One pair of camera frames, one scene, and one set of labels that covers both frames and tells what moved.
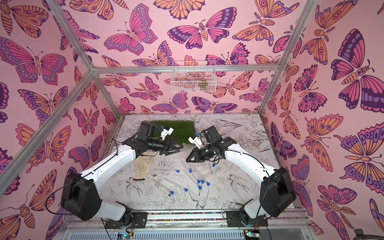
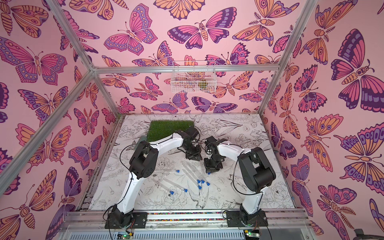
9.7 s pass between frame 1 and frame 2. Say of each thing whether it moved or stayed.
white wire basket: stayed
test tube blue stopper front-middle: stayed
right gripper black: moved
